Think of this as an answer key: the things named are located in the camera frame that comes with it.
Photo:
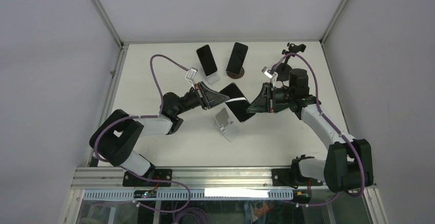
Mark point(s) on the wooden base phone stand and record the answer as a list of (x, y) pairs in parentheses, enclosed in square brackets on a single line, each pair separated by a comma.
[(236, 76)]

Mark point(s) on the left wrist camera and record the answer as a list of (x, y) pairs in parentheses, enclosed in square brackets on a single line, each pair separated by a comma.
[(190, 76)]

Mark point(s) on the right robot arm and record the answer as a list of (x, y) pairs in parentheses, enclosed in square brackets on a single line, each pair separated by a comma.
[(348, 165)]

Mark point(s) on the white slotted cable duct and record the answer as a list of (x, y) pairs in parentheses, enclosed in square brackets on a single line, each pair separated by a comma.
[(184, 195)]

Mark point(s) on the aluminium frame rail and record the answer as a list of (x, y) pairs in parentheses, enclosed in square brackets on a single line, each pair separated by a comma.
[(94, 178)]

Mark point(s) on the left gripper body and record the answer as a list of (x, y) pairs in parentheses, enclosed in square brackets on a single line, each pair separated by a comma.
[(192, 99)]

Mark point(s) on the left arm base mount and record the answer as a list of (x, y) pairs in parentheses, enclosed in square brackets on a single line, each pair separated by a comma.
[(153, 178)]

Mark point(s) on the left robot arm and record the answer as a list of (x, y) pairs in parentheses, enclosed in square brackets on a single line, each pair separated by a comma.
[(115, 139)]

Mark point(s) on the white folding phone stand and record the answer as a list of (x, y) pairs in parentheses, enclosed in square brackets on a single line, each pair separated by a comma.
[(213, 78)]

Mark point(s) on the black tall clamp stand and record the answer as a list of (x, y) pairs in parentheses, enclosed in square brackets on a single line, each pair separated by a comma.
[(283, 67)]

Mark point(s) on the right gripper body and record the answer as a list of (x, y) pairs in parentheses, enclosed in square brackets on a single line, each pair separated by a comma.
[(279, 96)]

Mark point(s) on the black phone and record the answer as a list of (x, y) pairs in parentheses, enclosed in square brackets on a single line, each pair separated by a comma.
[(237, 58), (207, 60), (238, 103)]

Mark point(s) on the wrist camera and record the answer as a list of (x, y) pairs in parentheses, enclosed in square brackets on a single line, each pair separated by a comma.
[(190, 76), (270, 73)]

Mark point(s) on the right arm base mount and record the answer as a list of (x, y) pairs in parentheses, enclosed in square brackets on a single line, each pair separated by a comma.
[(287, 177)]

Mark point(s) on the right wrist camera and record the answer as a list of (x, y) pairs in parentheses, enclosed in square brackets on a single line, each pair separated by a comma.
[(270, 73)]

